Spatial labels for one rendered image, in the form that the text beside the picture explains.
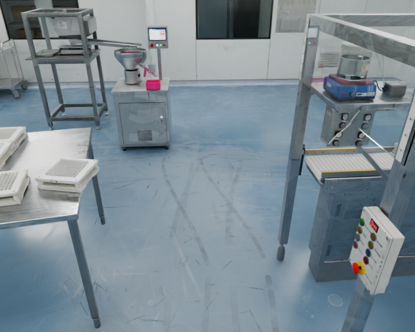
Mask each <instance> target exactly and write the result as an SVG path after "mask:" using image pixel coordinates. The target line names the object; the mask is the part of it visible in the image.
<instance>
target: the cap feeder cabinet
mask: <svg viewBox="0 0 415 332"><path fill-rule="evenodd" d="M169 79H170V78H163V80H161V81H160V82H161V88H160V90H147V89H146V80H159V78H141V81H142V82H140V83H137V84H134V85H132V84H127V83H126V82H125V78H120V79H119V80H118V81H117V83H116V84H115V86H114V88H113V89H112V91H111V92H112V95H113V104H114V109H115V118H116V124H117V132H118V137H119V145H121V147H124V149H123V151H126V148H125V147H137V146H166V148H165V149H166V150H168V149H169V148H168V147H167V146H170V143H171V129H172V123H171V99H170V86H169Z"/></svg>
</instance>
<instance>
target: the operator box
mask: <svg viewBox="0 0 415 332"><path fill-rule="evenodd" d="M361 218H363V219H364V221H365V225H366V226H365V225H364V226H363V227H362V226H361V225H360V224H359V225H358V226H361V227H362V234H359V235H360V240H361V241H359V242H357V243H358V248H359V249H360V250H359V249H358V248H357V249H355V248H354V247H353V246H352V250H351V253H350V257H349V261H350V263H351V264H353V263H355V262H356V263H357V262H358V261H359V260H360V261H362V262H363V264H364V267H365V274H364V275H361V274H359V273H358V276H359V277H360V279H361V280H362V282H363V284H364V285H365V287H366V288H367V290H368V292H369V293H370V294H379V293H384V292H385V289H386V287H387V286H388V284H389V278H390V276H391V273H392V271H393V268H394V266H395V262H396V260H397V257H398V255H399V252H400V250H401V249H402V246H403V241H404V236H403V235H402V234H401V233H400V231H399V230H398V229H397V228H396V227H395V226H394V224H392V222H390V220H389V219H388V218H387V217H386V216H385V214H384V213H383V212H382V211H381V210H380V209H379V208H378V207H377V206H374V207H364V208H363V211H362V215H361ZM371 218H372V219H373V220H374V221H375V222H376V224H377V225H378V226H379V229H378V232H377V233H376V232H375V231H374V230H373V228H372V227H371V226H370V221H371ZM369 230H370V231H371V233H375V234H376V237H377V239H376V241H375V242H373V245H374V248H375V249H374V248H373V250H371V253H372V255H371V257H369V258H368V259H369V264H368V265H366V264H365V263H364V261H363V257H364V256H367V255H366V249H367V248H369V247H368V241H369V240H371V238H370V235H371V234H370V232H369ZM356 233H358V231H357V232H356ZM364 235H365V236H364ZM354 241H356V239H354ZM377 241H378V242H377ZM362 243H363V244H362ZM378 243H380V244H378ZM381 246H382V247H381ZM375 250H376V251H375ZM376 252H377V253H376ZM377 254H378V255H377ZM379 255H380V257H379ZM372 256H373V257H372ZM373 258H374V259H373ZM375 261H376V263H375ZM370 266H372V268H373V269H372V268H371V267H370ZM366 276H368V278H367V277H366ZM368 279H369V280H368ZM370 282H372V283H370Z"/></svg>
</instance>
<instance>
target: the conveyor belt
mask: <svg viewBox="0 0 415 332"><path fill-rule="evenodd" d="M369 155H370V157H371V158H372V159H373V160H374V161H375V162H376V163H377V164H378V165H379V166H380V167H381V168H382V169H390V168H391V167H392V165H393V161H394V158H393V157H392V156H391V155H389V154H388V153H369ZM304 161H305V163H306V164H307V166H308V167H309V168H310V170H311V171H312V172H313V174H314V175H315V177H316V178H317V179H318V181H319V183H320V184H324V183H322V182H321V179H322V177H321V172H322V171H338V170H353V169H375V168H374V167H373V166H372V165H371V163H370V162H369V161H368V160H367V159H366V158H365V157H364V156H363V155H362V154H361V153H356V154H339V155H309V156H306V157H305V158H304ZM323 178H328V177H323Z"/></svg>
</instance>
